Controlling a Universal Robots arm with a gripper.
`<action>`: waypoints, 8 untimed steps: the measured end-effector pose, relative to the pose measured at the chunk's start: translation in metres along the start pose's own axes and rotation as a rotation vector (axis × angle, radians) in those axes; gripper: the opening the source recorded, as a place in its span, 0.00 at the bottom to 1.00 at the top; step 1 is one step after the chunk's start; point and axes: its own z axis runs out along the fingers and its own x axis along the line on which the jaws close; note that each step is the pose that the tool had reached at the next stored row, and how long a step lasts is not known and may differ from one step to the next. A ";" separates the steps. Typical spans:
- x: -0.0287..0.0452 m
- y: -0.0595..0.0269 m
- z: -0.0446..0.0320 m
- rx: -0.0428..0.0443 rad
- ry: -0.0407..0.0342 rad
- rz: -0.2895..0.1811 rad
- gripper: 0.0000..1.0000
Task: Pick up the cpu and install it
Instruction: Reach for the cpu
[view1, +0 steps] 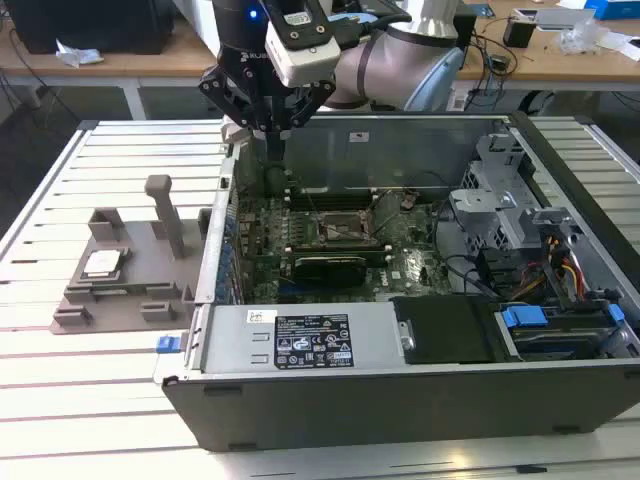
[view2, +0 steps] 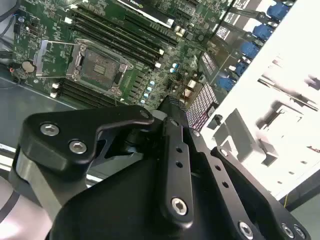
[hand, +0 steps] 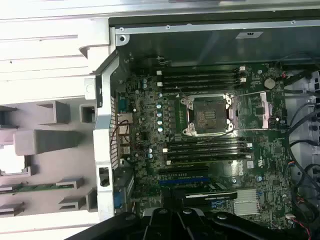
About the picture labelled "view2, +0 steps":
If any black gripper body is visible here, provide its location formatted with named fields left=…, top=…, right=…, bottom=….
left=48, top=123, right=234, bottom=240

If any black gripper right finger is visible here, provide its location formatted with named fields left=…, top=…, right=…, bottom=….
left=176, top=97, right=313, bottom=240

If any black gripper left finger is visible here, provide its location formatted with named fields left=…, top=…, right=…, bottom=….
left=9, top=95, right=196, bottom=230

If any metal socket cover frame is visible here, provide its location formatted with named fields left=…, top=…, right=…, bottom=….
left=33, top=38, right=85, bottom=80

